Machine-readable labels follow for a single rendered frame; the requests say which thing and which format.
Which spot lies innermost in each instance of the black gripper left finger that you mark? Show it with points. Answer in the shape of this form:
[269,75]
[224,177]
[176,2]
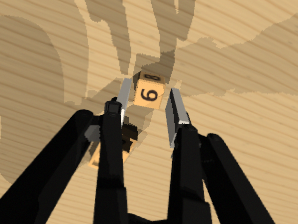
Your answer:
[33,196]

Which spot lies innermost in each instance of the light wooden rectangular tray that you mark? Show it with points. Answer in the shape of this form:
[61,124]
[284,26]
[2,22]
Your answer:
[126,133]

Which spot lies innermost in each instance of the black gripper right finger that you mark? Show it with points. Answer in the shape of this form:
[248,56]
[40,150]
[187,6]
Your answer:
[234,199]

